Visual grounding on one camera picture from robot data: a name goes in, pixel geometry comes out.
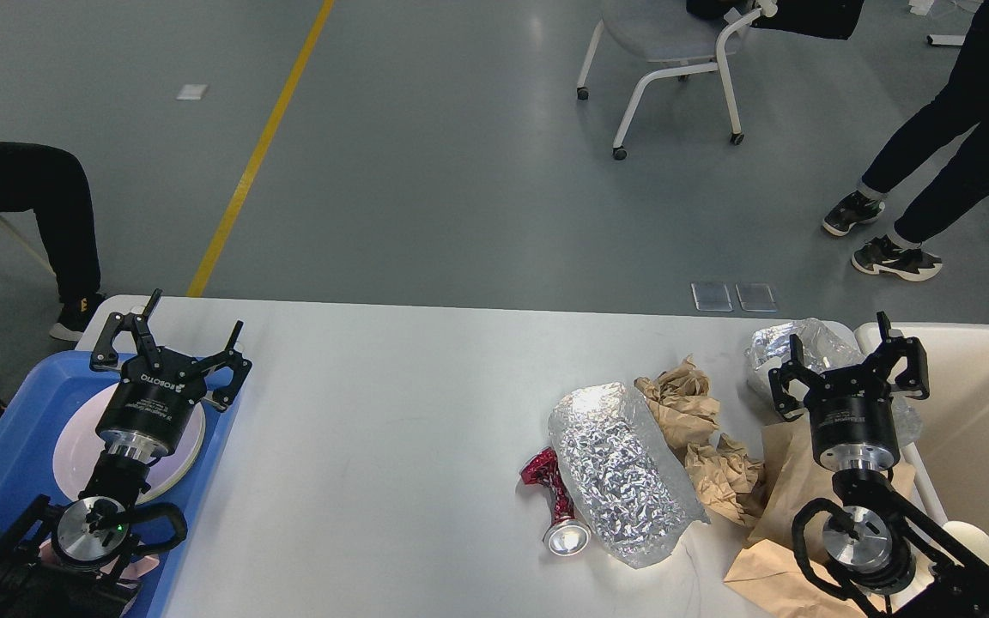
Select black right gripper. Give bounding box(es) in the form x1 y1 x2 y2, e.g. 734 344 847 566
768 312 931 469

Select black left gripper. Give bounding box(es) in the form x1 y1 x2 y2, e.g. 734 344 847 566
89 288 252 460

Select small silver foil bag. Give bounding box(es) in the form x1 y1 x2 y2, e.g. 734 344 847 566
746 318 923 446

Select pink plate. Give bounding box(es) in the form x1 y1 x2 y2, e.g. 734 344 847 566
52 385 207 504

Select pink ribbed mug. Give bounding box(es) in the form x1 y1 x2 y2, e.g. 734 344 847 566
31 537 161 617

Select brown paper bag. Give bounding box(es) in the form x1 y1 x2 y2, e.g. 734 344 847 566
723 419 916 618

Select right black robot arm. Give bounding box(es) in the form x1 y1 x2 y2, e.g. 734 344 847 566
768 312 989 617

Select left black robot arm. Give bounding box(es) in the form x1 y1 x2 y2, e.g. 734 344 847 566
0 292 252 617

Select blue plastic tray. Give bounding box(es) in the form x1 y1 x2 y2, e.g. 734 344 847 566
0 351 245 617

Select crumpled brown paper lower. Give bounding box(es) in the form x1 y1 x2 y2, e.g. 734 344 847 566
684 433 764 529

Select crumpled brown paper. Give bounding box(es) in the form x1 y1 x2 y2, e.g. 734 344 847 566
684 433 764 529
634 356 721 460

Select crumpled brown paper upper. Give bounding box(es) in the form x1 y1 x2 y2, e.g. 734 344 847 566
634 356 721 460

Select white paper cup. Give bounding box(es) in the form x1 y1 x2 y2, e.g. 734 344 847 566
942 520 989 566

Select large silver foil bag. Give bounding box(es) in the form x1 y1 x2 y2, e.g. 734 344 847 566
549 382 710 570

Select person in black left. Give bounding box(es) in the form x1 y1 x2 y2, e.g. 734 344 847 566
0 142 106 419

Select walking person black sneakers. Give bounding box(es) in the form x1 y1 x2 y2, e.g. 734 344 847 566
822 1 989 282

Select crushed red can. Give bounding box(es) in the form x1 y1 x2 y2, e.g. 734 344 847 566
519 447 592 558

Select grey white office chair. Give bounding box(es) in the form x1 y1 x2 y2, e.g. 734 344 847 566
576 1 780 161

